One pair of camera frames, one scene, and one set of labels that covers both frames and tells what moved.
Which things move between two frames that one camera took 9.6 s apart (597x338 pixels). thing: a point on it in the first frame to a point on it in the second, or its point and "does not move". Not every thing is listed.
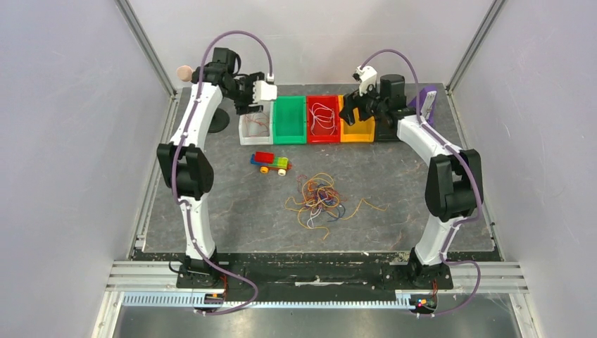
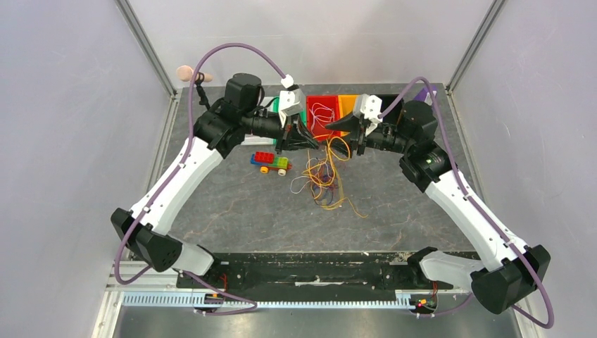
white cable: [324, 115] does not move
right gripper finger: [352, 101] to [351, 124]
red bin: [323, 119] does not move
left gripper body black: [243, 92] to [285, 142]
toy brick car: [267, 160] does not move
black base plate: [307, 278] does not move
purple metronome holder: [427, 103] does not move
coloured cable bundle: [318, 199] to [325, 182]
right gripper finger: [347, 113] to [344, 144]
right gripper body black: [356, 107] to [362, 137]
